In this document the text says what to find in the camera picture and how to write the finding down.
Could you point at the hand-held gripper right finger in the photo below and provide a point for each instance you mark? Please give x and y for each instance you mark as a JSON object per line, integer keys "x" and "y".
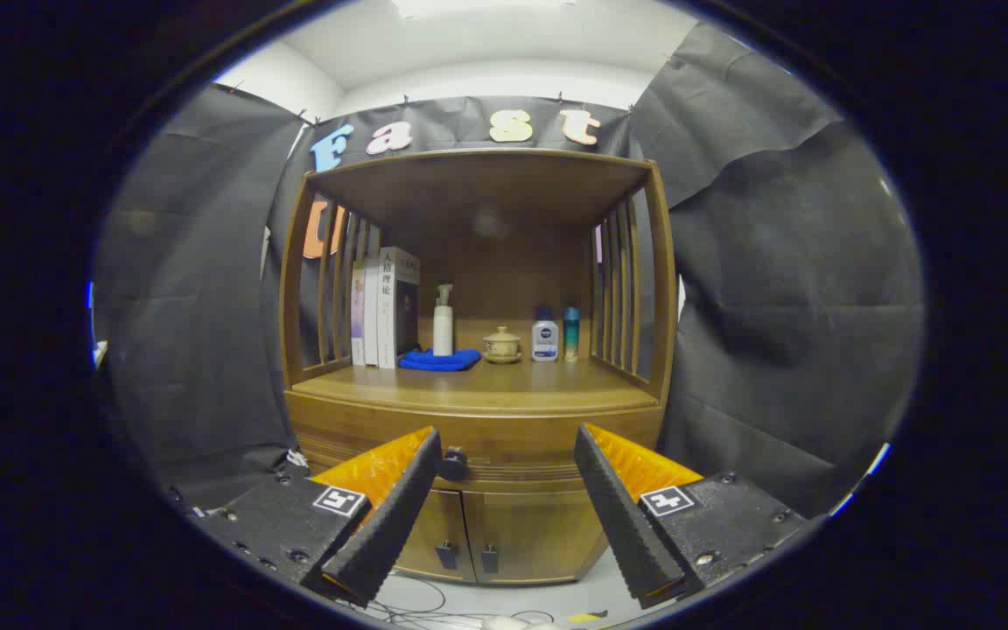
{"x": 626, "y": 525}

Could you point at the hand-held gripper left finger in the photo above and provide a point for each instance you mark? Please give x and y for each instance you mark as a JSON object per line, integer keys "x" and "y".
{"x": 390, "y": 525}

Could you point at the black drawer knob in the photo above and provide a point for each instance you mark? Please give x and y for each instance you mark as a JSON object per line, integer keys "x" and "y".
{"x": 454, "y": 462}

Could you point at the wooden drawer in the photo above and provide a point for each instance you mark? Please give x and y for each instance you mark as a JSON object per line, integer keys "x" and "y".
{"x": 513, "y": 442}

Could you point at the wooden cabinet door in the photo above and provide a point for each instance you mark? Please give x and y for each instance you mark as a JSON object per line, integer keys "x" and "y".
{"x": 438, "y": 525}
{"x": 539, "y": 534}

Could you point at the wooden countertop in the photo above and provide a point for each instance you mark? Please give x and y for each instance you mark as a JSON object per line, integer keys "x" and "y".
{"x": 513, "y": 385}

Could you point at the wooden cabinet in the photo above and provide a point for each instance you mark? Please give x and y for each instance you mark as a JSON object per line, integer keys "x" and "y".
{"x": 504, "y": 254}

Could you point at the yellow floor scrap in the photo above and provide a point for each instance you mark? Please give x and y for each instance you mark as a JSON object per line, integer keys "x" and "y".
{"x": 587, "y": 618}

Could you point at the blue cloth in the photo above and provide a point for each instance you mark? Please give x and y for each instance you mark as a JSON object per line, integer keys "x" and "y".
{"x": 438, "y": 360}

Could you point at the teal bottle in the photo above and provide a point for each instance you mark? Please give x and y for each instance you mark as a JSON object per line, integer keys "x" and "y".
{"x": 571, "y": 337}

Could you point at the white pump bottle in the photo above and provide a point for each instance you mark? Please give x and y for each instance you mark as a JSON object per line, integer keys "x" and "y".
{"x": 443, "y": 332}

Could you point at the white bottle with blue cap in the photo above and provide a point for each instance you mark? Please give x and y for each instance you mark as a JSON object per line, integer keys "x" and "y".
{"x": 545, "y": 341}

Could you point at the thin white book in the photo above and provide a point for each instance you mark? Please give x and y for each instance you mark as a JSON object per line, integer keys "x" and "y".
{"x": 372, "y": 315}

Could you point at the beige lidded ceramic teacup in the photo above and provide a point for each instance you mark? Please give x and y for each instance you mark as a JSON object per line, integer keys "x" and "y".
{"x": 502, "y": 346}

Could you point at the purple white book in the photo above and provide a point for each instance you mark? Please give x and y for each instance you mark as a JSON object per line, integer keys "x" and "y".
{"x": 358, "y": 315}

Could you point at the thick white dark book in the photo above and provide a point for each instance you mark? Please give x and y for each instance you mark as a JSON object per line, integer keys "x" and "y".
{"x": 390, "y": 306}

